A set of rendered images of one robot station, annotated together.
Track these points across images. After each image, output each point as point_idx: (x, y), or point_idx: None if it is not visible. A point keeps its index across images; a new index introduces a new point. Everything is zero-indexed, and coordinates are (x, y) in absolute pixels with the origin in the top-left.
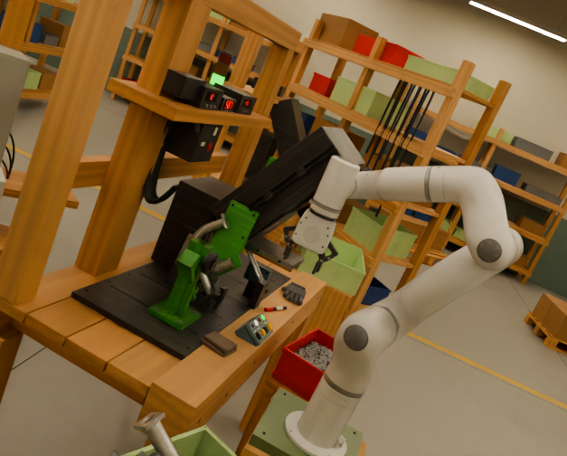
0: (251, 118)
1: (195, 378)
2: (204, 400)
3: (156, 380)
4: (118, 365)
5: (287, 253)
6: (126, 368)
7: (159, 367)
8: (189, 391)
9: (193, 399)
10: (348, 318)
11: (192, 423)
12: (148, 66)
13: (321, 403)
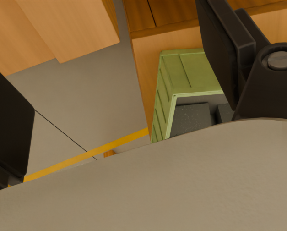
0: None
1: (62, 0)
2: (110, 19)
3: (58, 57)
4: (9, 69)
5: (27, 140)
6: (17, 65)
7: (15, 21)
8: (88, 30)
9: (105, 35)
10: None
11: (114, 16)
12: None
13: None
